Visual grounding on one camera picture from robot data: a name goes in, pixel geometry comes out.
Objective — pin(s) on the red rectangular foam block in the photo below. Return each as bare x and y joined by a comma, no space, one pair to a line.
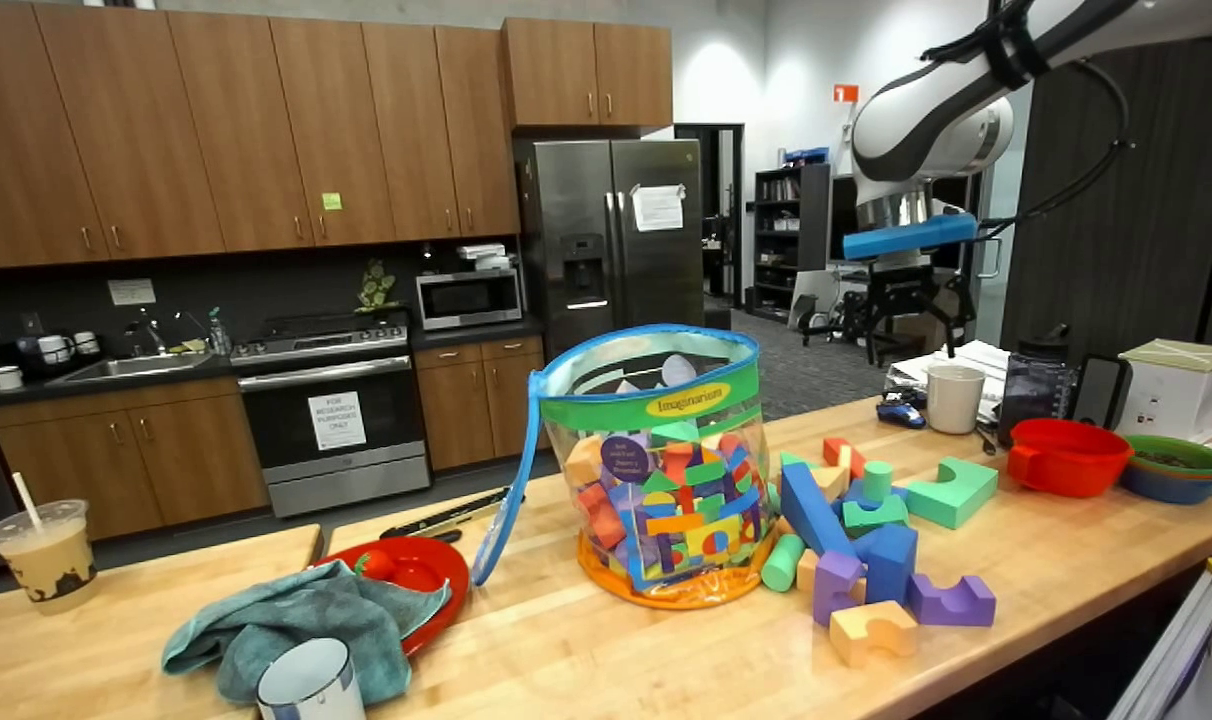
841,452

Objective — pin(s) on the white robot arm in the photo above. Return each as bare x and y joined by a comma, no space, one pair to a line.
944,115

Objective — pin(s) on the long blue foam block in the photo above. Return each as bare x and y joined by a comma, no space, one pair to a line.
811,512

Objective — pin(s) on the small purple foam block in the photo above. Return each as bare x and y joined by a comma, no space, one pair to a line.
839,584

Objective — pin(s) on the blue house-shaped foam block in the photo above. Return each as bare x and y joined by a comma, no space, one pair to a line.
890,556

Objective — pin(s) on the green arch foam block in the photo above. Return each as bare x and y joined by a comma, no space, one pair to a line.
952,495

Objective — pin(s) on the tan arch foam block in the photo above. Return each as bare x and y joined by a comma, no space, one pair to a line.
873,630

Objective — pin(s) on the purple notched foam block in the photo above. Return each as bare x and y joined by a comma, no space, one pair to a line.
967,600

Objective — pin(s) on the clear bag of foam blocks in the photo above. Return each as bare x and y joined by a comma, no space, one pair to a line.
657,435

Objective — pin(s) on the stainless steel refrigerator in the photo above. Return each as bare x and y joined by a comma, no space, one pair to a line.
609,234

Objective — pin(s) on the microwave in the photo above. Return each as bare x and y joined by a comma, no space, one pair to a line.
469,299

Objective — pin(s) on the red plate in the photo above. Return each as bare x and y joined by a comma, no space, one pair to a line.
421,565

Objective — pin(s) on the green foam cylinder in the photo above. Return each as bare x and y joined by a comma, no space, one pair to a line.
780,563

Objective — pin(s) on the black oven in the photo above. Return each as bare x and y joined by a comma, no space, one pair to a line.
333,421

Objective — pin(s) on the white paper cup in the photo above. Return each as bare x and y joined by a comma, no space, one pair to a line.
952,396

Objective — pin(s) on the teal cloth towel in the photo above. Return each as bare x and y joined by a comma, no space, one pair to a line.
243,633

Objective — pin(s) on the white enamel mug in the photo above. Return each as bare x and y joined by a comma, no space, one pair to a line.
310,681

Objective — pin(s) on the lower wooden cabinets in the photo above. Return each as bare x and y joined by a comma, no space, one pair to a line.
174,446

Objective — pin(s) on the wooden cabinets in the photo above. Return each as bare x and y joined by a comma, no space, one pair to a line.
190,134
174,446

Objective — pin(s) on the red plastic bowl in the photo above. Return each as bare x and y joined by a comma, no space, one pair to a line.
1065,456

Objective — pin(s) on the upper wooden cabinets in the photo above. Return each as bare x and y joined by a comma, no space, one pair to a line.
190,134

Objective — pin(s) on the green and blue bowls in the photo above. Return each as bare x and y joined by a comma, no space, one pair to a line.
1169,471

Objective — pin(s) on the white box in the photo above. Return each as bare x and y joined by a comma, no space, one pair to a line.
1169,389

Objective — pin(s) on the iced coffee cup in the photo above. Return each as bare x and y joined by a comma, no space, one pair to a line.
46,544

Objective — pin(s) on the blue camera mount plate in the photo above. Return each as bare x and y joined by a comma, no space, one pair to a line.
911,239

